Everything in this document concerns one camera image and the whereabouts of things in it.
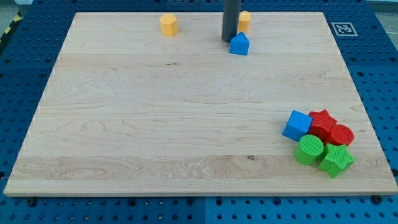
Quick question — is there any blue triangle block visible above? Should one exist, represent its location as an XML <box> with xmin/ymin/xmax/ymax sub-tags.
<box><xmin>229</xmin><ymin>32</ymin><xmax>250</xmax><ymax>55</ymax></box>

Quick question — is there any blue cube block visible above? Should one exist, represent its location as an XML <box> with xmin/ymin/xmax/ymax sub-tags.
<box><xmin>282</xmin><ymin>110</ymin><xmax>313</xmax><ymax>141</ymax></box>

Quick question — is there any red star block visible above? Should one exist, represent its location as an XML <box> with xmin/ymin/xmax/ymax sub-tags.
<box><xmin>308</xmin><ymin>110</ymin><xmax>337</xmax><ymax>140</ymax></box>

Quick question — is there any green star block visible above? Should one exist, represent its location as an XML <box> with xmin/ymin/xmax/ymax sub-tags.
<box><xmin>318</xmin><ymin>143</ymin><xmax>356</xmax><ymax>179</ymax></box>

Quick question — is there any wooden board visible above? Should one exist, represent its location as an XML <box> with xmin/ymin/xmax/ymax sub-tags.
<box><xmin>4</xmin><ymin>12</ymin><xmax>397</xmax><ymax>197</ymax></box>

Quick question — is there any yellow hexagon block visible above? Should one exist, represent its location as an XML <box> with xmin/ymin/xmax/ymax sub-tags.
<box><xmin>159</xmin><ymin>14</ymin><xmax>178</xmax><ymax>36</ymax></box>

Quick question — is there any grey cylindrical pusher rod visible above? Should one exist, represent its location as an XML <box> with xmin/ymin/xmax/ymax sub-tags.
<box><xmin>221</xmin><ymin>0</ymin><xmax>241</xmax><ymax>42</ymax></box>

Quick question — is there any yellow block behind rod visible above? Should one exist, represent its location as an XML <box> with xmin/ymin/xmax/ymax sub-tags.
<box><xmin>238</xmin><ymin>11</ymin><xmax>251</xmax><ymax>34</ymax></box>

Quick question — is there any green cylinder block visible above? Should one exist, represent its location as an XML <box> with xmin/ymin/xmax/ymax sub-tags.
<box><xmin>294</xmin><ymin>134</ymin><xmax>324</xmax><ymax>166</ymax></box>

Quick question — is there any red cylinder block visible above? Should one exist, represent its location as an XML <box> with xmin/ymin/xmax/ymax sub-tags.
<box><xmin>323</xmin><ymin>124</ymin><xmax>354</xmax><ymax>146</ymax></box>

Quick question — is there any white fiducial marker tag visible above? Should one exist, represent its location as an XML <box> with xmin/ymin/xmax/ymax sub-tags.
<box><xmin>331</xmin><ymin>22</ymin><xmax>358</xmax><ymax>37</ymax></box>

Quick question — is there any black bolt front left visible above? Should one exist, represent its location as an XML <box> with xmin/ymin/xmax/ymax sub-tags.
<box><xmin>26</xmin><ymin>197</ymin><xmax>37</xmax><ymax>207</ymax></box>

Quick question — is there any black bolt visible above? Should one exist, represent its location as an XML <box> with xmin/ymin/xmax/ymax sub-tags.
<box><xmin>371</xmin><ymin>195</ymin><xmax>383</xmax><ymax>205</ymax></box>
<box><xmin>26</xmin><ymin>197</ymin><xmax>37</xmax><ymax>207</ymax></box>

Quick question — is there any black bolt front right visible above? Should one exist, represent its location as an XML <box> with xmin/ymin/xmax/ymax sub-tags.
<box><xmin>371</xmin><ymin>195</ymin><xmax>383</xmax><ymax>205</ymax></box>

